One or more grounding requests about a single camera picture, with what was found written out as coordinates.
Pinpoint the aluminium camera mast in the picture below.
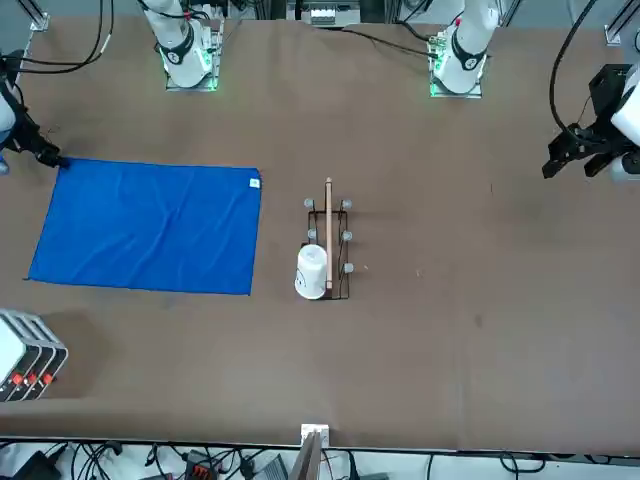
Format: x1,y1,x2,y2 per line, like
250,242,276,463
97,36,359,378
288,432,325,480

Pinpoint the blue towel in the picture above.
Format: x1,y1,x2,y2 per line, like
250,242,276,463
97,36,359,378
23,157,265,297

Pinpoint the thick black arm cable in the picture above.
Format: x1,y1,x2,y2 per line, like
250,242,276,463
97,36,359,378
548,0,599,139

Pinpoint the aluminium corner rail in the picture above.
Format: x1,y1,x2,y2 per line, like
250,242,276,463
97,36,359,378
17,0,51,32
603,0,640,48

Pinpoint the orange and black device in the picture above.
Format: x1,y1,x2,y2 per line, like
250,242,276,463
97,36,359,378
185,460,217,480

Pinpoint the thin black table cable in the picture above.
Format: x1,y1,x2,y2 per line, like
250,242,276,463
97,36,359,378
314,25,436,57

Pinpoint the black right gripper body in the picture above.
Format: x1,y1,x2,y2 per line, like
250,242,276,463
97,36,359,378
0,48,49,155

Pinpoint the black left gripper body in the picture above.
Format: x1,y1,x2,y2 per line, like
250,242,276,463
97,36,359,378
574,63,633,145

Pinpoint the white cup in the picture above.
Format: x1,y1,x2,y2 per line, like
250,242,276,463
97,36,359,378
292,243,330,301

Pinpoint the mast foot bracket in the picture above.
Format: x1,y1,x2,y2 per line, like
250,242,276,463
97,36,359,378
300,423,331,446

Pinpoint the white stacked drawer box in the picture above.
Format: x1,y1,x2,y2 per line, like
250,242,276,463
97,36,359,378
0,308,69,403

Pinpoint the large black power adapter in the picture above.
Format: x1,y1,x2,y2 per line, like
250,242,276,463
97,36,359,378
7,449,64,480

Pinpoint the black wire cup rack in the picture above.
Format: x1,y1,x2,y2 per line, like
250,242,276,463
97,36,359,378
302,176,355,302

